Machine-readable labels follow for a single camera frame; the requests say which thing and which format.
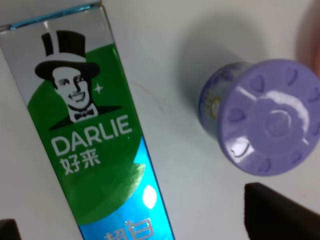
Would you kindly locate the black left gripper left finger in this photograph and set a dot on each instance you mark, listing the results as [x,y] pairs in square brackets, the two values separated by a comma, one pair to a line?
[9,230]

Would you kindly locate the Darlie toothpaste box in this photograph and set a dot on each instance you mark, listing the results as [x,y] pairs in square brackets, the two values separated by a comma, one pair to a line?
[69,73]

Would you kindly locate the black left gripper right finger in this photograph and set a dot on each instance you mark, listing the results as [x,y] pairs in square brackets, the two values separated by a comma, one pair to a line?
[269,215]

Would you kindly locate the purple lidded jar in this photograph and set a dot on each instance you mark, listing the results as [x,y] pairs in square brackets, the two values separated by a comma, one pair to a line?
[265,116]

